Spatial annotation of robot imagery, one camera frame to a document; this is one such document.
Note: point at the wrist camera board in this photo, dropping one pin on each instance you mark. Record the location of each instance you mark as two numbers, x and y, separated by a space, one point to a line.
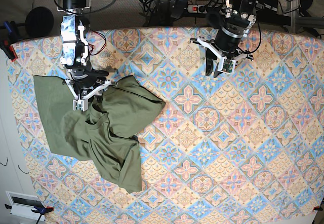
226 65
80 104

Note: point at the olive green t-shirt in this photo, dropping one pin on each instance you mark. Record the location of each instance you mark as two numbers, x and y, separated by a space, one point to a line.
105 133

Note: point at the blue clamp left edge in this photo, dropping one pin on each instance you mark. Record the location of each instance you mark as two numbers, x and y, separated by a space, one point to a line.
6 44

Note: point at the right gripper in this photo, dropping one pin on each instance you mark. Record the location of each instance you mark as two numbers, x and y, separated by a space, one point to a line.
84 81

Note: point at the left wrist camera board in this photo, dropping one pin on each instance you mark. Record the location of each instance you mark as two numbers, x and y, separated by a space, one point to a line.
226 65

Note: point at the orange clamp bottom left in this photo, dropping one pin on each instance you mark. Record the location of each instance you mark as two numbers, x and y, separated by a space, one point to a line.
41 210

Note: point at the white power strip red switch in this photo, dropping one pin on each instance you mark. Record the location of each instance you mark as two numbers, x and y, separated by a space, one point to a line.
201 9

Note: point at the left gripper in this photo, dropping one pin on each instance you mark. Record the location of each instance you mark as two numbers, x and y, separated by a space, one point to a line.
226 42

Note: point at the black round stool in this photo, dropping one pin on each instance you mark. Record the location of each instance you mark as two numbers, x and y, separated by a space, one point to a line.
39 22

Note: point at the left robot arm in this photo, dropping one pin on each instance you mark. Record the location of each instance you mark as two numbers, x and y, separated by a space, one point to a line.
233 21

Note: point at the patterned tile tablecloth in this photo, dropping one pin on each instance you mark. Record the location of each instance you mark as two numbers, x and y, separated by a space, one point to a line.
240 148

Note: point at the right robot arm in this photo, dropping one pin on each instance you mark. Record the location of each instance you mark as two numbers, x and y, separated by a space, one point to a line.
75 58

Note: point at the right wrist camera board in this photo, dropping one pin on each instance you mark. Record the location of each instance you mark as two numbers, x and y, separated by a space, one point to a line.
80 104

